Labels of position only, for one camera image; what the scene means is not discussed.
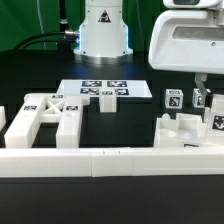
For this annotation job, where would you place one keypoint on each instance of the white front fence wall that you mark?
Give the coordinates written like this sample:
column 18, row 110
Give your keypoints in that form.
column 110, row 162

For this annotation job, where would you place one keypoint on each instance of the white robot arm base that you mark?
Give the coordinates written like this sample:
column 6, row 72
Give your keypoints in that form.
column 103, row 35

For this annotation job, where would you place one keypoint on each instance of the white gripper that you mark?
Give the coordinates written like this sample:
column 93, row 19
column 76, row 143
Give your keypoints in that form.
column 189, row 41

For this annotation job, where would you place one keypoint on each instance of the white chair back frame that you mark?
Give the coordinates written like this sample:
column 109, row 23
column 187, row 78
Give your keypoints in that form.
column 64, row 110

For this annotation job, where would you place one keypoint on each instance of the small white center block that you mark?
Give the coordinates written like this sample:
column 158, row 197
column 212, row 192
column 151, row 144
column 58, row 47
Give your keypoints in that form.
column 107, row 101

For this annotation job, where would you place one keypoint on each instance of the white chair seat part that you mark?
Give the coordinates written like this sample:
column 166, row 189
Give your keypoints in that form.
column 185, row 130

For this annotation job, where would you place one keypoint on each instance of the white left fence wall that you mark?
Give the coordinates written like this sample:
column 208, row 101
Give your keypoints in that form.
column 2, row 117

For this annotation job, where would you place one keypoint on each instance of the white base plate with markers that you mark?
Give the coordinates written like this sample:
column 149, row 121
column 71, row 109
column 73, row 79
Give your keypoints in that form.
column 126, row 91

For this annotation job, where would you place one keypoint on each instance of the white fence wall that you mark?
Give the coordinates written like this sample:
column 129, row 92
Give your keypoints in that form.
column 110, row 162
column 2, row 117

